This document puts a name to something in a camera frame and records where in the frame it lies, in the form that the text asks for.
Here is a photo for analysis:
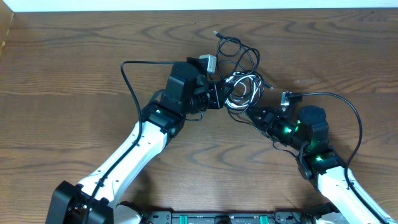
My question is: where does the black USB cable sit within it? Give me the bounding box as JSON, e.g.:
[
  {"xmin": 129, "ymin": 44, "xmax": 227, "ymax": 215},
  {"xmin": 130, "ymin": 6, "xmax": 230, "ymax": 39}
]
[{"xmin": 213, "ymin": 30, "xmax": 298, "ymax": 158}]

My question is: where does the left camera cable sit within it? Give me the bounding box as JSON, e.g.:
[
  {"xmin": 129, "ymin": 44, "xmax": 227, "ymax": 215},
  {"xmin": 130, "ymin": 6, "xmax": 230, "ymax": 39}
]
[{"xmin": 80, "ymin": 60, "xmax": 187, "ymax": 224}]

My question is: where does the camera cable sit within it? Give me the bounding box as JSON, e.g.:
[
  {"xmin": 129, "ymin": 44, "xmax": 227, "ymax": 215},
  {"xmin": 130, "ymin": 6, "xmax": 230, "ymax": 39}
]
[
  {"xmin": 289, "ymin": 91, "xmax": 389, "ymax": 224},
  {"xmin": 80, "ymin": 60, "xmax": 187, "ymax": 224}
]

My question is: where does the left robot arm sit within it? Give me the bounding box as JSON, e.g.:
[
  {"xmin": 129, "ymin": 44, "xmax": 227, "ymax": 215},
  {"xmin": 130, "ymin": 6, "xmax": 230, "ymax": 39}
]
[{"xmin": 46, "ymin": 55, "xmax": 225, "ymax": 223}]

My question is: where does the right camera cable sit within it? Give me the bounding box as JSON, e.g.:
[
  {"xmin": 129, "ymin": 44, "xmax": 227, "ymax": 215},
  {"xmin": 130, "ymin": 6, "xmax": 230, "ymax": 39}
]
[{"xmin": 289, "ymin": 91, "xmax": 389, "ymax": 224}]

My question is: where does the white USB cable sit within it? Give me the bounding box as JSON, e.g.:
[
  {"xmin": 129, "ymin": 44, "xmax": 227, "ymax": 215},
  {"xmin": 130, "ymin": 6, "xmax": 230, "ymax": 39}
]
[{"xmin": 225, "ymin": 71, "xmax": 265, "ymax": 110}]

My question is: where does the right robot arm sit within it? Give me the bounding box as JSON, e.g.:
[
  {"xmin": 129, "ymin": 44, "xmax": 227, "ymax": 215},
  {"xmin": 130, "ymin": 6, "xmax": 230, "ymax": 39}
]
[{"xmin": 246, "ymin": 105, "xmax": 395, "ymax": 223}]

